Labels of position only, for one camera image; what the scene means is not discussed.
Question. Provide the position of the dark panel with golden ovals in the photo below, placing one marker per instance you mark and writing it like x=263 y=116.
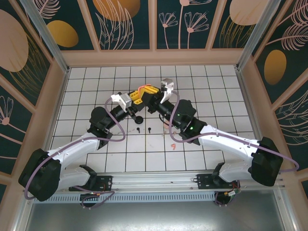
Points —
x=72 y=24
x=288 y=48

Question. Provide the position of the dark panel with leaf drawing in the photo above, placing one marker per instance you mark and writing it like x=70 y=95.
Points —
x=296 y=125
x=120 y=24

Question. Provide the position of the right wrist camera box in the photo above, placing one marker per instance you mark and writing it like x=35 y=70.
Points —
x=167 y=84

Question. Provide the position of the black round charging case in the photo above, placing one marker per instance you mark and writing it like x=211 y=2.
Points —
x=139 y=119

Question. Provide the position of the aluminium corner post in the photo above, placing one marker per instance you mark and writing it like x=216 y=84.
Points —
x=47 y=36
x=253 y=36

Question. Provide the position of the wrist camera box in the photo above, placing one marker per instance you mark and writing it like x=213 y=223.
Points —
x=167 y=84
x=125 y=101

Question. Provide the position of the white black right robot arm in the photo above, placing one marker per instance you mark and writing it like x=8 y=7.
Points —
x=228 y=144

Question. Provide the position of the aluminium side rail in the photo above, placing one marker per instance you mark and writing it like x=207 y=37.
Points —
x=59 y=96
x=246 y=96

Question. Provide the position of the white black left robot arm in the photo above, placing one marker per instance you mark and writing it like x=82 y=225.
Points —
x=72 y=146

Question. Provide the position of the dark panel with beige circle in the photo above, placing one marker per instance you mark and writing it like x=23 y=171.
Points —
x=19 y=48
x=231 y=31

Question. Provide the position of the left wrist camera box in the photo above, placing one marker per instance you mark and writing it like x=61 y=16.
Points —
x=125 y=101

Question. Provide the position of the dark panel with pink flowers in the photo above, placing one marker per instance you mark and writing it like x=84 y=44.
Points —
x=178 y=36
x=12 y=120

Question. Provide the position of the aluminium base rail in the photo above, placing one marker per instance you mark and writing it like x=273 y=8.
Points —
x=154 y=183

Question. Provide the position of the grey metal sheet panel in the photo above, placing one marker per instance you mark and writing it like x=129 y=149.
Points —
x=154 y=216

